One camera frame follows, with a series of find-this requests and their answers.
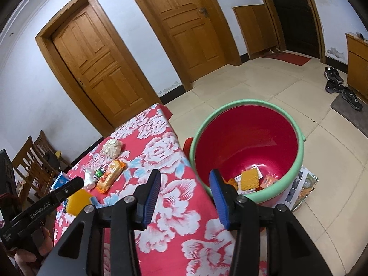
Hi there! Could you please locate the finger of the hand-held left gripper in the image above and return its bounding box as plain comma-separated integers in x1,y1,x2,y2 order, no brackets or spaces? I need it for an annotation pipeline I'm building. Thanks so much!
0,177,84,249

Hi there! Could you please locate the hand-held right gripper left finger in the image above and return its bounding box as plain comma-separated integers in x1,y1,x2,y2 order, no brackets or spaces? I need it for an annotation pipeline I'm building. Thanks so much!
36,169,162,276

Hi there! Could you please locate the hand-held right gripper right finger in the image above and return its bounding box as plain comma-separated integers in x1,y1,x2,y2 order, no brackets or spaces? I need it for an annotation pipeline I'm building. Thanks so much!
209,169,332,276

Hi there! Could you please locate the yellow foam net sheet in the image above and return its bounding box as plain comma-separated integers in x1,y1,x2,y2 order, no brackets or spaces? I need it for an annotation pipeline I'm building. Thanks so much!
241,169,261,191
66,190,97,216

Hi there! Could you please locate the white blue cardboard box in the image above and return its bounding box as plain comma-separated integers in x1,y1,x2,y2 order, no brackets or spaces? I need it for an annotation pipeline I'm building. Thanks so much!
234,165,263,182

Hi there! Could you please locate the orange cardboard box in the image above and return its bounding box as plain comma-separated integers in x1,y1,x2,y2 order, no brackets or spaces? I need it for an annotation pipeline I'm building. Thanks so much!
260,175,279,190

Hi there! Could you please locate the red green round stool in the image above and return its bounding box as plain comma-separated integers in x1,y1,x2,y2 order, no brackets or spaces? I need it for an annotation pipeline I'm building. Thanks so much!
189,100,305,207

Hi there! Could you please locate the person's left hand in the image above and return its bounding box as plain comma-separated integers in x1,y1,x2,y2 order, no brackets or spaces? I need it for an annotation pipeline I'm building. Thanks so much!
14,227,54,273

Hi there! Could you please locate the red floral tablecloth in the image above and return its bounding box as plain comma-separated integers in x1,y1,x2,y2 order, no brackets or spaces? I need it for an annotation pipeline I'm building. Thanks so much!
52,103,268,276

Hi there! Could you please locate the blue white milk carton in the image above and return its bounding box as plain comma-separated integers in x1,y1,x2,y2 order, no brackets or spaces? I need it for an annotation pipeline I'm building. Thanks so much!
50,171,71,193

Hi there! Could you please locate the wooden chair yellow cushion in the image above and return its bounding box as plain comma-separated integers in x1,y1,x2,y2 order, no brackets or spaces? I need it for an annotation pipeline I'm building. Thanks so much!
34,130,74,170

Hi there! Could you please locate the orange snack packet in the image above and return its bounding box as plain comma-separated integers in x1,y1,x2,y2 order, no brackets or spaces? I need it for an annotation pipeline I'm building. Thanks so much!
96,159,127,194

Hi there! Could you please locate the red plastic stool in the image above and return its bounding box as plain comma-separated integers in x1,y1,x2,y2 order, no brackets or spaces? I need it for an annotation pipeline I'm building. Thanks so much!
182,137,196,161

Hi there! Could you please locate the crumpled cream paper ball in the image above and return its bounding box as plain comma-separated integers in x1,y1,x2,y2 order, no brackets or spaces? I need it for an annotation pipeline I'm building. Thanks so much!
103,138,123,158

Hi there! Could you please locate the printed newspaper sheet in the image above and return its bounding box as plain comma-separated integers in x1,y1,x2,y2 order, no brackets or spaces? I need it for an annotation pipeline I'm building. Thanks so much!
280,165,319,212

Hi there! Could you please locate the arched panel wooden door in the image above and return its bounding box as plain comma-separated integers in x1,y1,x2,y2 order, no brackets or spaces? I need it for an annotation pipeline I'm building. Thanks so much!
35,0,161,137

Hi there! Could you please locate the grey floor mat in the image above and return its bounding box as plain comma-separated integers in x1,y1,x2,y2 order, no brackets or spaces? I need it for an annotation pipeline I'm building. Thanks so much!
331,92,368,130

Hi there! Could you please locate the red doormat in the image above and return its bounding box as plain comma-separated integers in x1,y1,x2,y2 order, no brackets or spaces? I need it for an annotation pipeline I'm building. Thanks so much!
272,52,312,66

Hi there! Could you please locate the black sneaker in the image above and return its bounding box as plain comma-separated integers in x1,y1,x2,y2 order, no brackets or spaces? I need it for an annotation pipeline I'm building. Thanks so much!
325,80,345,93
323,66,345,83
342,87,363,111

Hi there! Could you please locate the tall wooden cabinet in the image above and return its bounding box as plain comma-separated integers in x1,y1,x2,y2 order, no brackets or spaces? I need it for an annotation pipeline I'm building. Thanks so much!
345,32,368,104

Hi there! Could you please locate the dark entrance door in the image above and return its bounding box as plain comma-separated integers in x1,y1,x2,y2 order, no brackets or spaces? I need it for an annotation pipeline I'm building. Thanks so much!
253,0,325,62

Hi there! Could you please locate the low wooden wall cabinet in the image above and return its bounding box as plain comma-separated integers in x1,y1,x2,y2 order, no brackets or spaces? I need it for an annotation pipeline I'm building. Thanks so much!
232,3,286,61

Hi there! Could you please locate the wooden door with handle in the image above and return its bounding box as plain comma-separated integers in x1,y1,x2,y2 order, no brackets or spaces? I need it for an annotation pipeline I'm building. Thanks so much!
119,0,242,92

